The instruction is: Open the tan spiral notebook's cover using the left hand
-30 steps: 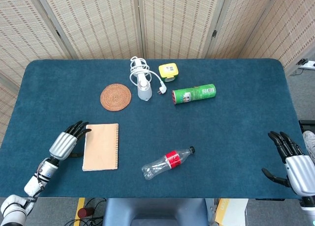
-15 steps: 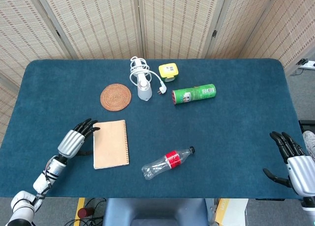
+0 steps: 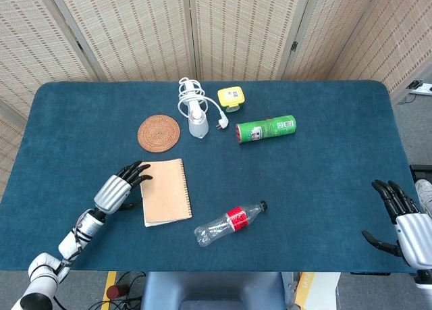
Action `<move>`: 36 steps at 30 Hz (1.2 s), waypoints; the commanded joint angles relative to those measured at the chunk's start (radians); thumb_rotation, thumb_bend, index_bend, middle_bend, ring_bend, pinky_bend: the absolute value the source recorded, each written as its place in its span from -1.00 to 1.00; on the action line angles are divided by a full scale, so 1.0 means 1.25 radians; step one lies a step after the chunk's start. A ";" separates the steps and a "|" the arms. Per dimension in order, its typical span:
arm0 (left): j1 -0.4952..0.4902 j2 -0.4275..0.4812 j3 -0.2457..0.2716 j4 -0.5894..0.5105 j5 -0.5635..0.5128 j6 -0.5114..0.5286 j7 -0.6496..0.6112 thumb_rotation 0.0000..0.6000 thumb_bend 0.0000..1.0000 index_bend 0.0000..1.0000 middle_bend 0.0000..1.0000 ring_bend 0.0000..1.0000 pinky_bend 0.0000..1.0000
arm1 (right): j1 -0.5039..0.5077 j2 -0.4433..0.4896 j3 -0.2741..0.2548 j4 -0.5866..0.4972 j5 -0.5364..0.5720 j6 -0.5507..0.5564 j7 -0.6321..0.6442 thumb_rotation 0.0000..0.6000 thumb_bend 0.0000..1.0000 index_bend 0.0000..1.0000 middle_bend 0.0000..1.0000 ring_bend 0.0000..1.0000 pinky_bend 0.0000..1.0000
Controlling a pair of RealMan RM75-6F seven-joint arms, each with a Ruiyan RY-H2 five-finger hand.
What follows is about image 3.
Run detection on white power cable with plug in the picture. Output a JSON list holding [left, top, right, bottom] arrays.
[[178, 76, 230, 132]]

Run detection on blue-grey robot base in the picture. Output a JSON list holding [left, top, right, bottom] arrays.
[[140, 272, 284, 310]]

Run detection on white power strip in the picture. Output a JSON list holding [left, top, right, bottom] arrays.
[[406, 81, 432, 95]]

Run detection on blue fabric tablecloth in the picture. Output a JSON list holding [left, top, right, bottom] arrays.
[[0, 80, 419, 274]]

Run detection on empty red-label plastic bottle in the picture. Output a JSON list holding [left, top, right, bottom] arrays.
[[194, 200, 269, 249]]

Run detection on round woven rattan coaster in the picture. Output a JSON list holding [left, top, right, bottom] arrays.
[[137, 114, 181, 153]]

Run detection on woven folding screen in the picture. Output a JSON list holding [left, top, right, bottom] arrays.
[[0, 0, 432, 196]]

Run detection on tan spiral-bound notebook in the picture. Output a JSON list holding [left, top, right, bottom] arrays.
[[139, 158, 193, 228]]

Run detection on white sneaker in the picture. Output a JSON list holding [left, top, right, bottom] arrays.
[[414, 178, 432, 219]]

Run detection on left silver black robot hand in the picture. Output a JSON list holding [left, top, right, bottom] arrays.
[[93, 160, 154, 215]]

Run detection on yellow white cardboard box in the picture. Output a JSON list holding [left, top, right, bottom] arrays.
[[292, 272, 342, 310]]

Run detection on black floor cables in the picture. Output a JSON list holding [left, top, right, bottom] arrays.
[[55, 272, 146, 310]]

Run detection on small white electric appliance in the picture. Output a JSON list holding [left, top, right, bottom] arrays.
[[188, 100, 209, 140]]

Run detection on green tub with yellow lid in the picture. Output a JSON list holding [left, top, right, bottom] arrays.
[[217, 86, 246, 115]]

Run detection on green chips can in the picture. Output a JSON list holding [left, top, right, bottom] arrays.
[[235, 114, 298, 145]]

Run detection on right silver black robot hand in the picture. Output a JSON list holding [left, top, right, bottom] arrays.
[[361, 179, 432, 270]]

